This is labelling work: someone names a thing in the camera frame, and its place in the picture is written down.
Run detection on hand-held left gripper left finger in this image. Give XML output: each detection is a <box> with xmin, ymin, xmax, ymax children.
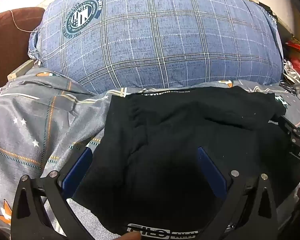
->
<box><xmin>11</xmin><ymin>147</ymin><xmax>95</xmax><ymax>240</ymax></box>

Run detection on black pants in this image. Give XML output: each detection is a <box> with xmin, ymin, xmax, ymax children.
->
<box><xmin>72</xmin><ymin>86</ymin><xmax>300</xmax><ymax>240</ymax></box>

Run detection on wooden bed frame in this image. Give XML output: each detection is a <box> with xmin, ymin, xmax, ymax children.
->
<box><xmin>7</xmin><ymin>59</ymin><xmax>38</xmax><ymax>81</ymax></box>

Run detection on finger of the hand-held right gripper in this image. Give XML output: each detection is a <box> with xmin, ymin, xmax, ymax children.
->
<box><xmin>273</xmin><ymin>115</ymin><xmax>300</xmax><ymax>142</ymax></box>

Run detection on blue plaid pillow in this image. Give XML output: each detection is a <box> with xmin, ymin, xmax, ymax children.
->
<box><xmin>27</xmin><ymin>0</ymin><xmax>284</xmax><ymax>94</ymax></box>

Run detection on white shoes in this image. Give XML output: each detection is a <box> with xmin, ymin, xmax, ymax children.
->
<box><xmin>282</xmin><ymin>59</ymin><xmax>300</xmax><ymax>83</ymax></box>

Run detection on grey printed bedsheet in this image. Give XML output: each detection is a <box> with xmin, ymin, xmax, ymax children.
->
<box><xmin>0</xmin><ymin>70</ymin><xmax>300</xmax><ymax>240</ymax></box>

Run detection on person's left hand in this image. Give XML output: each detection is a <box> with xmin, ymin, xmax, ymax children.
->
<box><xmin>120</xmin><ymin>231</ymin><xmax>142</xmax><ymax>240</ymax></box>

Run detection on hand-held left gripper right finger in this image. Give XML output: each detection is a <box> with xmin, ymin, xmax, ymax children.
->
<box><xmin>195</xmin><ymin>146</ymin><xmax>278</xmax><ymax>240</ymax></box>

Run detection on brown cushion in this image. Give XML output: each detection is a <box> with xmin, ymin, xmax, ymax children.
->
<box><xmin>0</xmin><ymin>7</ymin><xmax>45</xmax><ymax>98</ymax></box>

